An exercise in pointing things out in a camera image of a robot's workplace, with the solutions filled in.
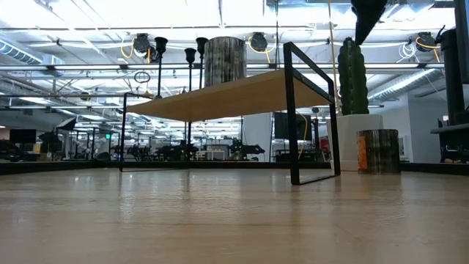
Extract grey computer cart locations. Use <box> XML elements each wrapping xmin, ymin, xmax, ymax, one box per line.
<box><xmin>430</xmin><ymin>122</ymin><xmax>469</xmax><ymax>164</ymax></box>

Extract green cactus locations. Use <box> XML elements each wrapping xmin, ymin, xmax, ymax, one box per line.
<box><xmin>336</xmin><ymin>36</ymin><xmax>371</xmax><ymax>117</ymax></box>

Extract black studio light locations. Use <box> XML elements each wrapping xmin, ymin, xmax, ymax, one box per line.
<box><xmin>54</xmin><ymin>116</ymin><xmax>78</xmax><ymax>133</ymax></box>

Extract black background monitor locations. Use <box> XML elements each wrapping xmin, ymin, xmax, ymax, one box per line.
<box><xmin>9</xmin><ymin>128</ymin><xmax>37</xmax><ymax>145</ymax></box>

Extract black ceiling cable reel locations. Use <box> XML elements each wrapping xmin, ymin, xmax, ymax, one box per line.
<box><xmin>133</xmin><ymin>32</ymin><xmax>152</xmax><ymax>55</ymax></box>
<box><xmin>416</xmin><ymin>31</ymin><xmax>437</xmax><ymax>53</ymax></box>
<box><xmin>250</xmin><ymin>32</ymin><xmax>269</xmax><ymax>53</ymax></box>

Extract wooden shelf riser black frame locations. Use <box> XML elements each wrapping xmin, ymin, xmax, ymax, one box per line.
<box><xmin>119</xmin><ymin>40</ymin><xmax>341</xmax><ymax>186</ymax></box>

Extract white hexagonal plant pot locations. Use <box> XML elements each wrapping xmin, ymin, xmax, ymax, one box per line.
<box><xmin>325</xmin><ymin>113</ymin><xmax>385</xmax><ymax>172</ymax></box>

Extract ribbed glass jar orange candle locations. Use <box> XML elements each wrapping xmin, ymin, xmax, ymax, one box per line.
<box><xmin>355</xmin><ymin>128</ymin><xmax>402</xmax><ymax>175</ymax></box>

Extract black aluminium table frame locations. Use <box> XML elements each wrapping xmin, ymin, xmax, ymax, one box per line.
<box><xmin>0</xmin><ymin>160</ymin><xmax>469</xmax><ymax>176</ymax></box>

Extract black wall screen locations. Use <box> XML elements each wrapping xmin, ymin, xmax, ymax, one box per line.
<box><xmin>273</xmin><ymin>111</ymin><xmax>313</xmax><ymax>142</ymax></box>

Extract ribbed glass jar white candle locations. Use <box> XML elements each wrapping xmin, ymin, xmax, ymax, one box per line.
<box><xmin>203</xmin><ymin>35</ymin><xmax>248</xmax><ymax>89</ymax></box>

